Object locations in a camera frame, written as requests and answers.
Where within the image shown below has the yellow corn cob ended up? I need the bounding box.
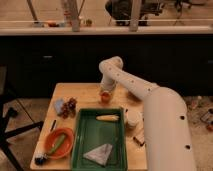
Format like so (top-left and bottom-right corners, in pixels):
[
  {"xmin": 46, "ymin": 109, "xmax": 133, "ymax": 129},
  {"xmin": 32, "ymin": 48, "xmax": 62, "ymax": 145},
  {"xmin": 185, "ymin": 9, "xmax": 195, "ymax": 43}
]
[{"xmin": 96, "ymin": 115, "xmax": 119, "ymax": 121}]

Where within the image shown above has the black pen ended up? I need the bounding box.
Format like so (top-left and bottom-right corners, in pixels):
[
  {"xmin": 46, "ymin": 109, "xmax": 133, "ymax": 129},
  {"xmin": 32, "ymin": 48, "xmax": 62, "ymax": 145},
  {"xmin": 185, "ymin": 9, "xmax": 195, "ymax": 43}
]
[{"xmin": 50, "ymin": 120, "xmax": 57, "ymax": 132}]

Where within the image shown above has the brown wooden box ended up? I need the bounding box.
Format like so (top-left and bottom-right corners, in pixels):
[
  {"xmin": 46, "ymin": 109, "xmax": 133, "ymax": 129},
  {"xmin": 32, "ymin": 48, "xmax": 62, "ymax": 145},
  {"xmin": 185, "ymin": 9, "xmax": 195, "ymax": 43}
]
[{"xmin": 133, "ymin": 131, "xmax": 145, "ymax": 147}]

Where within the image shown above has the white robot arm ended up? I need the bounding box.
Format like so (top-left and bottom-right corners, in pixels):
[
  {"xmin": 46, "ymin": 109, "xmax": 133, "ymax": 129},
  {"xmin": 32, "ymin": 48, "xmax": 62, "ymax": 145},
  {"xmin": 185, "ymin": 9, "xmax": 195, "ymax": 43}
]
[{"xmin": 99, "ymin": 56, "xmax": 197, "ymax": 171}]

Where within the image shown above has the blue sponge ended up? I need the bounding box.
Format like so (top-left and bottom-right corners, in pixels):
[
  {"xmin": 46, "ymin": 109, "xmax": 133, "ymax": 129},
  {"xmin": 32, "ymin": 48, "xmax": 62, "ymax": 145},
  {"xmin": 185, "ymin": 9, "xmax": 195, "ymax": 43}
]
[{"xmin": 54, "ymin": 99, "xmax": 64, "ymax": 115}]

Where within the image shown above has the green cucumber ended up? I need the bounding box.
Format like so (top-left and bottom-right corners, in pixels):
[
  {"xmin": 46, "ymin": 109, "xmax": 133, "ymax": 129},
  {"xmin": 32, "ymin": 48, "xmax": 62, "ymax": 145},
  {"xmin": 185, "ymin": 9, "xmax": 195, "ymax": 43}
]
[{"xmin": 47, "ymin": 134, "xmax": 66, "ymax": 155}]

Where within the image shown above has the green plastic tray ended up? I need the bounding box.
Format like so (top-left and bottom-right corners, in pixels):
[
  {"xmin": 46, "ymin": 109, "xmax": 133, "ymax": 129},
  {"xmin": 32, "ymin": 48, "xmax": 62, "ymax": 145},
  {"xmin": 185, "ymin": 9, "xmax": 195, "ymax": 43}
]
[{"xmin": 70, "ymin": 108, "xmax": 128, "ymax": 171}]

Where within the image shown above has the bunch of red grapes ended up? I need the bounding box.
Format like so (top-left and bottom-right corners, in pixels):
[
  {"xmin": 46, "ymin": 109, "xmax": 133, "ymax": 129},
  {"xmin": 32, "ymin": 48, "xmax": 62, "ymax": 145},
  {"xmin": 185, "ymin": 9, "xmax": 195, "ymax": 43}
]
[{"xmin": 61, "ymin": 98, "xmax": 77, "ymax": 118}]

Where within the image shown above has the grey folded cloth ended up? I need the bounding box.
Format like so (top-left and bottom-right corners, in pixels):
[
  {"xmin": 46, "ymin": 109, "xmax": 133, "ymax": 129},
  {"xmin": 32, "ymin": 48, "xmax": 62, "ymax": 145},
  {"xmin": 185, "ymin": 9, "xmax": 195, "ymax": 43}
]
[{"xmin": 83, "ymin": 144, "xmax": 113, "ymax": 166}]

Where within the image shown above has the orange plastic bowl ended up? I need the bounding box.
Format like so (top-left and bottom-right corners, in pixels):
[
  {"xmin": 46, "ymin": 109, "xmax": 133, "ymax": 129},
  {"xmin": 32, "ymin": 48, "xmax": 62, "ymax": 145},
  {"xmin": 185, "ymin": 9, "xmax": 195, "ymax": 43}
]
[{"xmin": 44, "ymin": 127, "xmax": 74, "ymax": 159}]

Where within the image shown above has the black office chair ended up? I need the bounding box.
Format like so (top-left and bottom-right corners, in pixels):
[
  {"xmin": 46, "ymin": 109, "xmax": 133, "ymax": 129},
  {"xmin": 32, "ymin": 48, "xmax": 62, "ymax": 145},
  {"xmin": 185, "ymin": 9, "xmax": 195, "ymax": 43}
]
[{"xmin": 0, "ymin": 65, "xmax": 45, "ymax": 171}]

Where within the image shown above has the wooden table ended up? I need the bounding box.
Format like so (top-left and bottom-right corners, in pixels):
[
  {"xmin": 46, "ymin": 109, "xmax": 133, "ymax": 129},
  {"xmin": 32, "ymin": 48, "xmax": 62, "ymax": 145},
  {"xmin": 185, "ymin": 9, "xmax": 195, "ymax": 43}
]
[{"xmin": 30, "ymin": 83, "xmax": 147, "ymax": 171}]

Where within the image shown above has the black white small object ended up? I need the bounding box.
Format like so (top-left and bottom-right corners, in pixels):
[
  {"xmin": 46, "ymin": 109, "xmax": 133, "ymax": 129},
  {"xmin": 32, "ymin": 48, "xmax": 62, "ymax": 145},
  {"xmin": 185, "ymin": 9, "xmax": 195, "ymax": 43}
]
[{"xmin": 34, "ymin": 153, "xmax": 48, "ymax": 166}]

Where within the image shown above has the red orange apple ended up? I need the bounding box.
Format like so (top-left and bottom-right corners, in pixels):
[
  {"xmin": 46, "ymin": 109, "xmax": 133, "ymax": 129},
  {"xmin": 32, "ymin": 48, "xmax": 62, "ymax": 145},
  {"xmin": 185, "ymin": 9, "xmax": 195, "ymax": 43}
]
[{"xmin": 101, "ymin": 93, "xmax": 111, "ymax": 104}]

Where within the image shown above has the white cup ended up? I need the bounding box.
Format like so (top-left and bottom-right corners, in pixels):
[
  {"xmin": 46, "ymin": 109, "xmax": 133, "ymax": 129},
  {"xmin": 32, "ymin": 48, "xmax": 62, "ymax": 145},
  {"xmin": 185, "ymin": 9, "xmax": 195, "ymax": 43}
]
[{"xmin": 126, "ymin": 109, "xmax": 142, "ymax": 129}]

